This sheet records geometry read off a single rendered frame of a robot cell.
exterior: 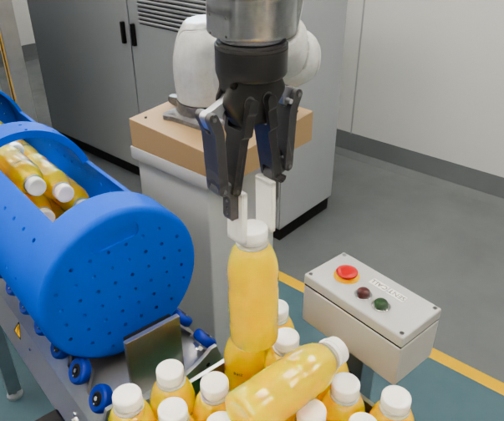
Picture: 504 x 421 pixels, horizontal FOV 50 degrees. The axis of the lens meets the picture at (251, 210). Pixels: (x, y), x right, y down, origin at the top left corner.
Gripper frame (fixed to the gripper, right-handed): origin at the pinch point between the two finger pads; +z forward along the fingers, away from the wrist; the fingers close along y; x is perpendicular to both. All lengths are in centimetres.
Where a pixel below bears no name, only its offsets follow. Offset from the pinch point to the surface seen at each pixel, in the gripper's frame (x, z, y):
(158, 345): -16.8, 31.0, 5.7
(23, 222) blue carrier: -37.6, 13.0, 16.0
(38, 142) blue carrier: -96, 25, -8
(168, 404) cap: -1.0, 24.7, 13.4
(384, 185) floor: -136, 132, -230
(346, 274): -1.5, 21.4, -21.8
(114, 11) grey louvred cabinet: -250, 27, -113
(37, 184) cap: -59, 18, 6
